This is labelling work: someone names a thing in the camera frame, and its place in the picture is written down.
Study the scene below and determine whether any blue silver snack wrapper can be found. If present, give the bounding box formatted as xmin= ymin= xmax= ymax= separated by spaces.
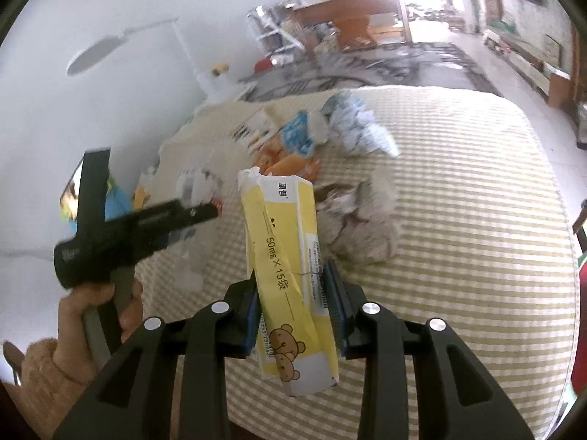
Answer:
xmin=320 ymin=91 xmax=401 ymax=157

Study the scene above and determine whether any white printed leaflet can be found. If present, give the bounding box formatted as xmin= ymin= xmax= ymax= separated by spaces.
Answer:
xmin=230 ymin=107 xmax=277 ymax=148

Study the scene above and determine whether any blue white snack packet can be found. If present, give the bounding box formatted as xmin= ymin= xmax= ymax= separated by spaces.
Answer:
xmin=279 ymin=111 xmax=332 ymax=157

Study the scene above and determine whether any person's left forearm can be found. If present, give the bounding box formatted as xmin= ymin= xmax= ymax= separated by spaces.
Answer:
xmin=2 ymin=336 xmax=100 ymax=440

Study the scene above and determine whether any yellow cardboard box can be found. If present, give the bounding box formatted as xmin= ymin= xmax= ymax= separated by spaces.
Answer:
xmin=236 ymin=167 xmax=340 ymax=398

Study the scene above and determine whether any clear plastic bottle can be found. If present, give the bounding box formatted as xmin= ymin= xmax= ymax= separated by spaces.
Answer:
xmin=175 ymin=160 xmax=222 ymax=291

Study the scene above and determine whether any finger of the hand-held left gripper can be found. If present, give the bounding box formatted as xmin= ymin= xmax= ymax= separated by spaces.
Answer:
xmin=136 ymin=199 xmax=219 ymax=245
xmin=153 ymin=228 xmax=199 ymax=256

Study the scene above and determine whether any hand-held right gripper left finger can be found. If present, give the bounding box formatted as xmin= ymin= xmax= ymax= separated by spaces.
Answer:
xmin=52 ymin=269 xmax=264 ymax=440

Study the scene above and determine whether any grey patterned tablecloth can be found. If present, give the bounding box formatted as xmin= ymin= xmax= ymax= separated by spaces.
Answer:
xmin=237 ymin=40 xmax=497 ymax=102

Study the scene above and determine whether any white desk lamp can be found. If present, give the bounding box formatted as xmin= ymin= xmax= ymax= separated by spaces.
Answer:
xmin=66 ymin=17 xmax=245 ymax=102

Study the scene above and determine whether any crumpled tissue paper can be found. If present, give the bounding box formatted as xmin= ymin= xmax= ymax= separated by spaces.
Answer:
xmin=316 ymin=182 xmax=368 ymax=260
xmin=358 ymin=178 xmax=401 ymax=264

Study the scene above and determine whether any wooden television cabinet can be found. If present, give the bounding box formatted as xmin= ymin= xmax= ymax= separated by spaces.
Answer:
xmin=483 ymin=29 xmax=575 ymax=109

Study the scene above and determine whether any small framed picture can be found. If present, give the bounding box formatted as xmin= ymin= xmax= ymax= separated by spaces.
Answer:
xmin=543 ymin=34 xmax=563 ymax=63

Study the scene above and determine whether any red bin with green rim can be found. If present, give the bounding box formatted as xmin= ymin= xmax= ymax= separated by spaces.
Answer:
xmin=570 ymin=252 xmax=587 ymax=398

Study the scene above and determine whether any person's left hand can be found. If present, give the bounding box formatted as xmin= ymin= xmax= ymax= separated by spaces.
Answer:
xmin=56 ymin=279 xmax=144 ymax=379

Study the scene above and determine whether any wooden sofa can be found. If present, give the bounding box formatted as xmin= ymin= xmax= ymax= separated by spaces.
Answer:
xmin=288 ymin=0 xmax=412 ymax=52

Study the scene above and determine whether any orange snack wrapper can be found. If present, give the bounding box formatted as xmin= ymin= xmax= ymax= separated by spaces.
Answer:
xmin=256 ymin=140 xmax=322 ymax=183

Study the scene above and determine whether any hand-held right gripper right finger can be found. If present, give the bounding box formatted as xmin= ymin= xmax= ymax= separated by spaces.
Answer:
xmin=323 ymin=260 xmax=536 ymax=440

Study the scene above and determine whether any white wire rack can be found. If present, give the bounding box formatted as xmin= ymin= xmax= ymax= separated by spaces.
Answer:
xmin=247 ymin=4 xmax=304 ymax=54

